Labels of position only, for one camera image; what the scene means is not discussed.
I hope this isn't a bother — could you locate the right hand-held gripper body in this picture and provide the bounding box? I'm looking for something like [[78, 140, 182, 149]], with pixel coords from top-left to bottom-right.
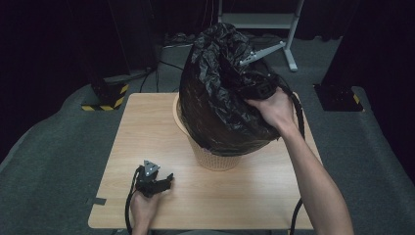
[[239, 40, 287, 101]]

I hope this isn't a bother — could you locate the black yellow striped stand base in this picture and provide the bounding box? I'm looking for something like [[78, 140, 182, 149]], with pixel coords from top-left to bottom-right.
[[80, 81, 130, 113]]

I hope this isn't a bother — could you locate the black floor cable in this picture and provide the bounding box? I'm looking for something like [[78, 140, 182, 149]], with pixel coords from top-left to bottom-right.
[[139, 59, 185, 94]]

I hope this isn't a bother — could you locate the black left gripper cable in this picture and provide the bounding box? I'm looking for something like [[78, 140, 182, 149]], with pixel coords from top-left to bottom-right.
[[123, 164, 145, 235]]

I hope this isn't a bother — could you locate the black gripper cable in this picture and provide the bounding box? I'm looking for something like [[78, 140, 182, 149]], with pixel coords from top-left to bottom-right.
[[275, 77, 306, 235], [123, 164, 145, 235]]

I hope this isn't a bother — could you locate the person's right hand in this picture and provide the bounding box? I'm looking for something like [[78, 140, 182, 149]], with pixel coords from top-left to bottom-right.
[[244, 86, 300, 132]]

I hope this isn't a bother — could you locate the bundle of floor cables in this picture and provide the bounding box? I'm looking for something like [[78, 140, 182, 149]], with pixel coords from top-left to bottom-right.
[[161, 30, 285, 50]]

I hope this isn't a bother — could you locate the grey metal stand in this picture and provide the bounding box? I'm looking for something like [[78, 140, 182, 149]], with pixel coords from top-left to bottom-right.
[[216, 0, 306, 73]]

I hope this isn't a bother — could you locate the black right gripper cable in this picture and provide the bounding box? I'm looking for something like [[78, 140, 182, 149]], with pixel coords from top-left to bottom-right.
[[275, 77, 306, 235]]

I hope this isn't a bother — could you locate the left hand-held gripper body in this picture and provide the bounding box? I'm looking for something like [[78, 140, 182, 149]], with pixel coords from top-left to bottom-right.
[[134, 160, 168, 199]]

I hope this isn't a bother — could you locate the person's left hand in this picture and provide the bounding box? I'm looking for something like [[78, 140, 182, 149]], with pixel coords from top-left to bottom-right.
[[130, 190, 162, 228]]

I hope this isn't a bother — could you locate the black plastic garbage bag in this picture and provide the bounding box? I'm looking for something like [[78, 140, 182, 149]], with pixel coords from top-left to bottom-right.
[[178, 22, 286, 158]]

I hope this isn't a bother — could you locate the orange plastic mesh basket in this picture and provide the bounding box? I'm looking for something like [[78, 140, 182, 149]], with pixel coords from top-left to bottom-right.
[[172, 93, 243, 172]]

